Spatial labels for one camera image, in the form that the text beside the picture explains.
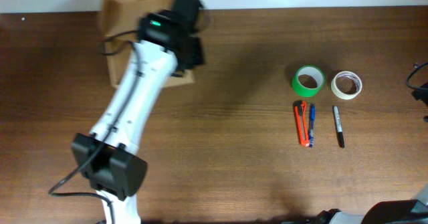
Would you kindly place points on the blue pen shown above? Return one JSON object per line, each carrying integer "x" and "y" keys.
{"x": 312, "y": 121}

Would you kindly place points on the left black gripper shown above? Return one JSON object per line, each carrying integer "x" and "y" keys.
{"x": 200, "y": 61}

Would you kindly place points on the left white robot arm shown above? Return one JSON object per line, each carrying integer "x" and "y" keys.
{"x": 166, "y": 46}

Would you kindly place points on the orange utility knife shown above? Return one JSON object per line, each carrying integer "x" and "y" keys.
{"x": 299, "y": 113}

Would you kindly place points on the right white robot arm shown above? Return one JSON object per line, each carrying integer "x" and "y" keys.
{"x": 408, "y": 211}

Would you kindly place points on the white masking tape roll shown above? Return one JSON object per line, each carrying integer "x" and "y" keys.
{"x": 346, "y": 85}

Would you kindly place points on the brown cardboard box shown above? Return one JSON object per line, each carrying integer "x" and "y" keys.
{"x": 117, "y": 18}

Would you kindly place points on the black marker pen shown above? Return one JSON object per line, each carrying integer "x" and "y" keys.
{"x": 338, "y": 127}

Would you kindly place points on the green tape roll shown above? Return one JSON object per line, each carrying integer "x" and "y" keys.
{"x": 308, "y": 81}

